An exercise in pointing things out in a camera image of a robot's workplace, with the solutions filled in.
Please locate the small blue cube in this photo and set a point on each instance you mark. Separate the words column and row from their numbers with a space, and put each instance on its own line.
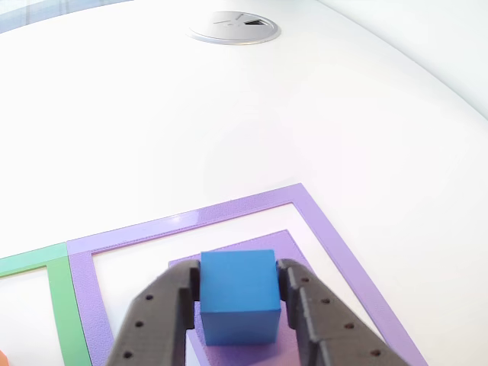
column 238, row 297

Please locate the orange cube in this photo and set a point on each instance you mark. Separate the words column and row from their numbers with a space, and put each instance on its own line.
column 3, row 360

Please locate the flat purple block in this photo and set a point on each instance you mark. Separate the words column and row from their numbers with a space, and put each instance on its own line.
column 282, row 244

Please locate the silver table grommet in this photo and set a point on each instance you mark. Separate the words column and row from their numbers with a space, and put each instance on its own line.
column 232, row 28

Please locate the purple square frame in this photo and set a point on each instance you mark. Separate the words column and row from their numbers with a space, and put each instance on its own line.
column 335, row 251

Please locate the green square frame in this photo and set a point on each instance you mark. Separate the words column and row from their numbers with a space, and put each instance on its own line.
column 68, row 312

